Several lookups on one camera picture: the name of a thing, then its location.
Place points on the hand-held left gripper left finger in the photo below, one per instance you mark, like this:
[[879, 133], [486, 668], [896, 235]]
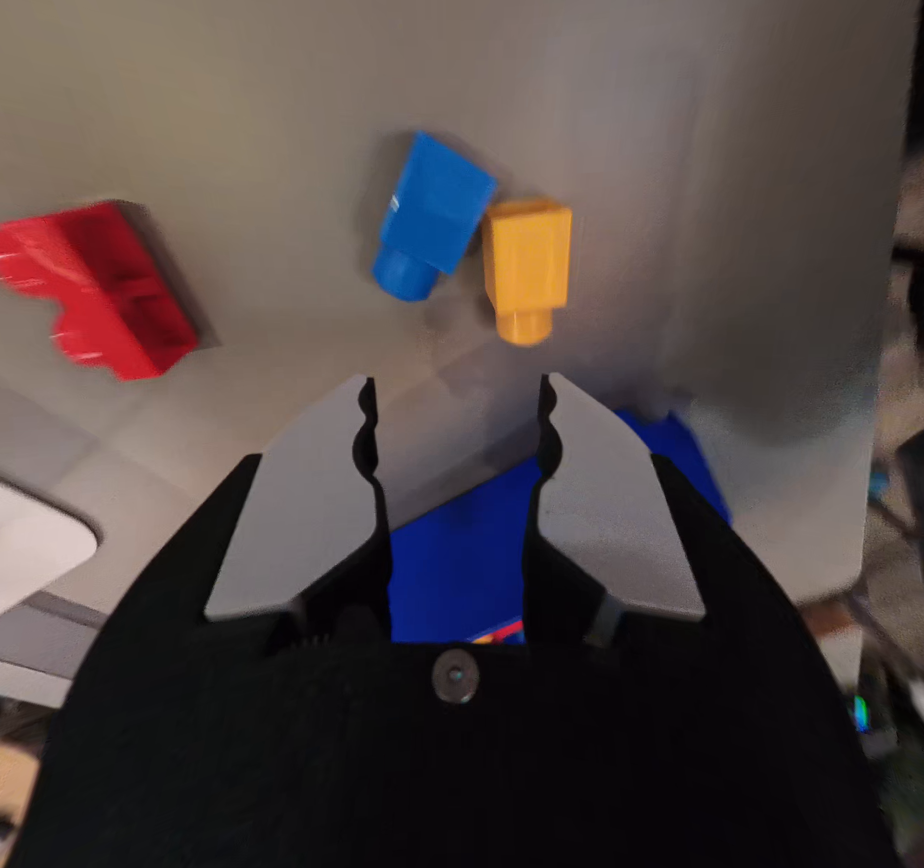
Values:
[[296, 521]]

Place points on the grey desk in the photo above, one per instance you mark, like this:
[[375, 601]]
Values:
[[650, 160]]

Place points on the blue plastic bin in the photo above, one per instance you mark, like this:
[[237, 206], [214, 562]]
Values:
[[455, 565]]

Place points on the blue toy block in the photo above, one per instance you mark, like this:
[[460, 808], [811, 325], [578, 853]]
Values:
[[433, 203]]

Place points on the red two-stud block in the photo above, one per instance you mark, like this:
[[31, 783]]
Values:
[[108, 290]]

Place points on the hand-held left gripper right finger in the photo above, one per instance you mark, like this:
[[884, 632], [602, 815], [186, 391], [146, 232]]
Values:
[[621, 521]]

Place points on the yellow one-stud block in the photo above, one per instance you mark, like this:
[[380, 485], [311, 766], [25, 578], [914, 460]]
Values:
[[527, 261]]

